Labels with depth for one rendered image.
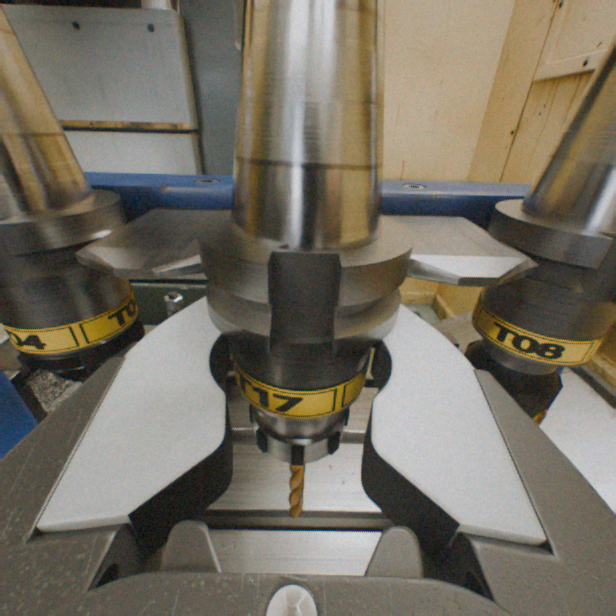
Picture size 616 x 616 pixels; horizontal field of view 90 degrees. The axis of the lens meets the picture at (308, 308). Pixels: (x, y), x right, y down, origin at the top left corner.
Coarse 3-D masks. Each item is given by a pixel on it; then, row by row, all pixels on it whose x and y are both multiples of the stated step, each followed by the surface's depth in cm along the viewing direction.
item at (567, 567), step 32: (480, 384) 7; (512, 416) 7; (512, 448) 6; (544, 448) 6; (544, 480) 5; (576, 480) 5; (544, 512) 5; (576, 512) 5; (608, 512) 5; (480, 544) 5; (512, 544) 5; (544, 544) 5; (576, 544) 5; (608, 544) 5; (448, 576) 5; (480, 576) 4; (512, 576) 4; (544, 576) 4; (576, 576) 4; (608, 576) 4; (512, 608) 4; (544, 608) 4; (576, 608) 4; (608, 608) 4
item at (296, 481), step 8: (304, 464) 15; (296, 472) 15; (304, 472) 15; (296, 480) 15; (304, 480) 16; (296, 488) 16; (296, 496) 16; (296, 504) 17; (288, 512) 18; (296, 512) 17
